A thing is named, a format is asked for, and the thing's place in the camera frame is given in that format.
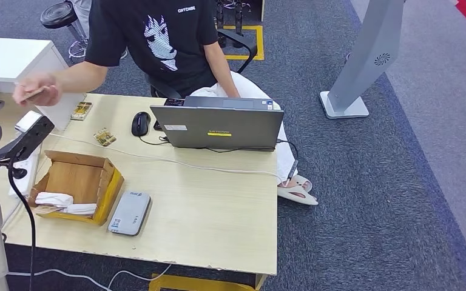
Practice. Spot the grey kiosk stand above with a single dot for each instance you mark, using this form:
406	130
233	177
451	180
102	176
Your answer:
362	60

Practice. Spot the cardboard box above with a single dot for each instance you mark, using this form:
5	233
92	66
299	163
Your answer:
80	180

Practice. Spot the yellow floor tape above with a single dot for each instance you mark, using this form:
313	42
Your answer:
189	285
259	40

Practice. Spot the person's right forearm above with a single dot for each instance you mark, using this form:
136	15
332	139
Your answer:
80	78

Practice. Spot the white power strip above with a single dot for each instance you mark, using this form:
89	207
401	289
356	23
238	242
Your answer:
28	182

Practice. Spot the black round stool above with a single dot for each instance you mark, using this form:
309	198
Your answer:
59	15

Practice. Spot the person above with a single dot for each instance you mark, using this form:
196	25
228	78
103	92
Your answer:
164	40
81	10

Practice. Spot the white slipper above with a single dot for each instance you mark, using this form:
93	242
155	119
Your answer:
298	196
304	182

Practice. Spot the person's right hand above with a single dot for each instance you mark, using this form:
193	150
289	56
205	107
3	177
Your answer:
50	94

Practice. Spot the person's left forearm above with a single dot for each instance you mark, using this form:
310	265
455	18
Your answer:
225	76

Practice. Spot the black equipment stand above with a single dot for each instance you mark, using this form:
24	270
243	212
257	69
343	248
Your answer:
238	16

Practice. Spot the white cabinet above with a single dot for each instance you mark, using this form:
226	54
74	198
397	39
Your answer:
4	56

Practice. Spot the grey laptop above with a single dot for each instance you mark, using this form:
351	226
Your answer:
219	128

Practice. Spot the white paper bundle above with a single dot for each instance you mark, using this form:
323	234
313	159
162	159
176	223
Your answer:
54	199

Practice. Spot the tan room key card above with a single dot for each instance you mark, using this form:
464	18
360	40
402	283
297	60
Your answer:
36	93

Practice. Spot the grey card reader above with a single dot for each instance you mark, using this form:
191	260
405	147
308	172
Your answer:
130	213

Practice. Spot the black computer mouse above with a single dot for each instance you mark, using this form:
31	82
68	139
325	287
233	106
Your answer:
140	123

